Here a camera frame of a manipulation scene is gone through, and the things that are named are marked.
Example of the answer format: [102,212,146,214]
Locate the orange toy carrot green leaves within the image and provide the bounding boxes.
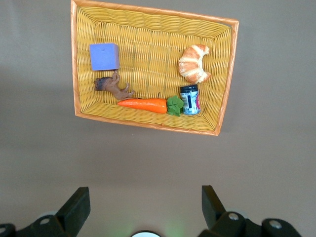
[117,95,185,117]

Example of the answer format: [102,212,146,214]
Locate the small printed drink can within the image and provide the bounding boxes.
[179,84,201,116]

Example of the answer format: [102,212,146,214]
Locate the brown toy lion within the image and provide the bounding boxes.
[93,71,135,101]

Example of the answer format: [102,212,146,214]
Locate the purple foam cube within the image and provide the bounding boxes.
[89,42,121,72]

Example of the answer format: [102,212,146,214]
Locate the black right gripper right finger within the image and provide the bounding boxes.
[199,185,303,237]

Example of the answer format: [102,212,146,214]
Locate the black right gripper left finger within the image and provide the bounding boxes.
[0,187,91,237]

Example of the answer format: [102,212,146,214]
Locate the toy croissant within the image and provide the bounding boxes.
[178,44,212,84]

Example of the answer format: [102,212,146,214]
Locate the yellow wicker basket orange rim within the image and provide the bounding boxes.
[70,0,239,136]

